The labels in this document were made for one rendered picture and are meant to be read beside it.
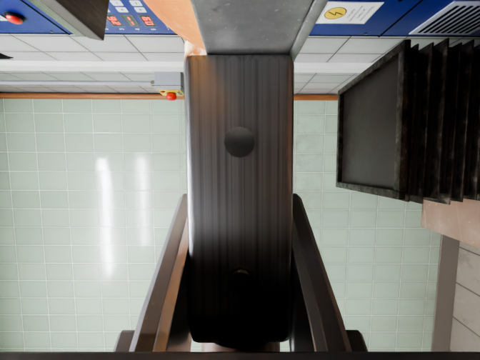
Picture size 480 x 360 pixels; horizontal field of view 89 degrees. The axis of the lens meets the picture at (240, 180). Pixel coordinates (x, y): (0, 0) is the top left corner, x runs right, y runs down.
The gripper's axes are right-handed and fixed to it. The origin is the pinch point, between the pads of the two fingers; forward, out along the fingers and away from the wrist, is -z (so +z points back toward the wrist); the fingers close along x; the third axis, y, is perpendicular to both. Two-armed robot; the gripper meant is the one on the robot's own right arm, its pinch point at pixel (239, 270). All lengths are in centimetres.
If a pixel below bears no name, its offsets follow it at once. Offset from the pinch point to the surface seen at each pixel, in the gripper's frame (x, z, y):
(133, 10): 21, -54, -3
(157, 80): 31, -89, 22
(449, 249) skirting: -113, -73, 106
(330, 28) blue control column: -20, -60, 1
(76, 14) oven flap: 20.0, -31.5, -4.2
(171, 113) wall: 35, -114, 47
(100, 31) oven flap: 20.0, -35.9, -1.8
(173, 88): 25, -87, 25
